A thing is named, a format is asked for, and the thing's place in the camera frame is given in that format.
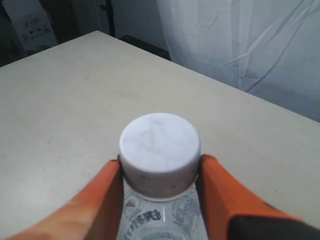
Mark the white backdrop curtain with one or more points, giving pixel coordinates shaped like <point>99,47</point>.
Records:
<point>267,48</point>

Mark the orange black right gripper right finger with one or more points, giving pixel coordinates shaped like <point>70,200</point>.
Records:
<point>232,212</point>

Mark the white cardboard box with symbols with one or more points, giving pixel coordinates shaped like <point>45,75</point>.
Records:
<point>32,24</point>

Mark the clear bottle with lime label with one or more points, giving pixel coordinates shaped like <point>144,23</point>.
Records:
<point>160,155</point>

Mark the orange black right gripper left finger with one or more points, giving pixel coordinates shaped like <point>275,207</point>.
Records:
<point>94,213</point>

